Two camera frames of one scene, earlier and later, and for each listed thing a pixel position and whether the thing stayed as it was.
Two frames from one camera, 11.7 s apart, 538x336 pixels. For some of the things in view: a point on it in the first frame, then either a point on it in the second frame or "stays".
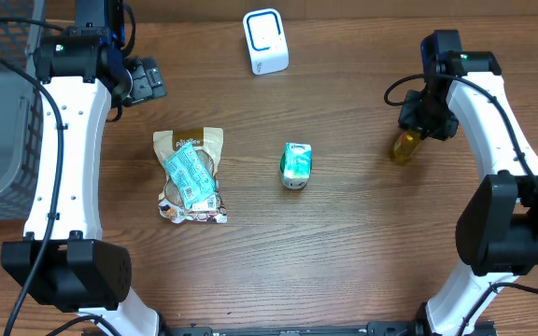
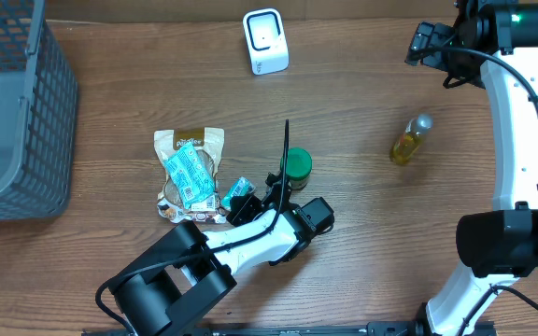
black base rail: (389, 329) stays
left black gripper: (148, 82) to (242, 212)
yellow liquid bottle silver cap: (405, 146) stays
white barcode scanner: (266, 41) stays
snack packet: (209, 142) stays
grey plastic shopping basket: (7, 131) stays
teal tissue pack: (190, 175) stays
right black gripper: (410, 120) to (435, 38)
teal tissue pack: (296, 164) to (242, 188)
